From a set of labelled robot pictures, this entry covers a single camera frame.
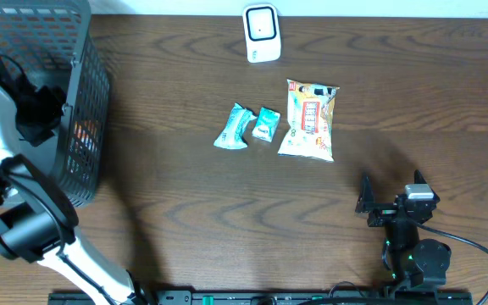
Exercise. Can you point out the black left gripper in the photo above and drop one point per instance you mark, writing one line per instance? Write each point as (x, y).
(56, 106)

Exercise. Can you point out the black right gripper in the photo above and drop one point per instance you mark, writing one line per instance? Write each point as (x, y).
(366, 200)

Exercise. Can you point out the yellow snack bag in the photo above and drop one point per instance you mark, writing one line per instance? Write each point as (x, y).
(310, 111)

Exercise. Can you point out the small teal tissue pack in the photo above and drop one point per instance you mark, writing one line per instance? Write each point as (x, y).
(266, 125)

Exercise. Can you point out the light green pack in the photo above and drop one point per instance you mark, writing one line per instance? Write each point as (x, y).
(231, 136)

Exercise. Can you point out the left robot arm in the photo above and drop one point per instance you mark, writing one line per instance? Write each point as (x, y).
(38, 223)

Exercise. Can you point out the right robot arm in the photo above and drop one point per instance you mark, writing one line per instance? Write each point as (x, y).
(416, 264)

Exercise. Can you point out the white barcode scanner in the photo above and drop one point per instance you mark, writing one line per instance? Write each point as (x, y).
(262, 33)

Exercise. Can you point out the dark grey plastic basket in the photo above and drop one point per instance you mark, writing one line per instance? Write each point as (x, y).
(49, 42)

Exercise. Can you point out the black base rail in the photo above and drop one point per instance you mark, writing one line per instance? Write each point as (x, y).
(181, 297)

